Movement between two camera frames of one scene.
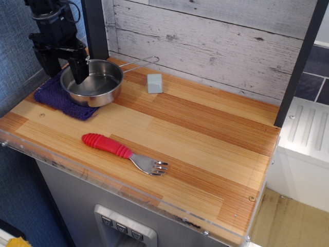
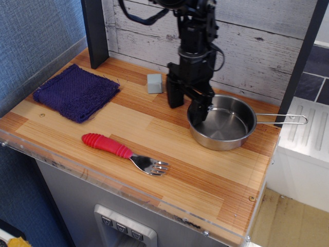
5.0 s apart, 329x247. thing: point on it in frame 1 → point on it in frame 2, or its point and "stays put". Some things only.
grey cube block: [154, 83] stays put
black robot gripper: [60, 34] → [195, 72]
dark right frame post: [295, 79] stays put
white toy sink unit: [300, 170] stays put
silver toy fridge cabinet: [94, 215] stays put
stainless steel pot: [104, 84] → [231, 120]
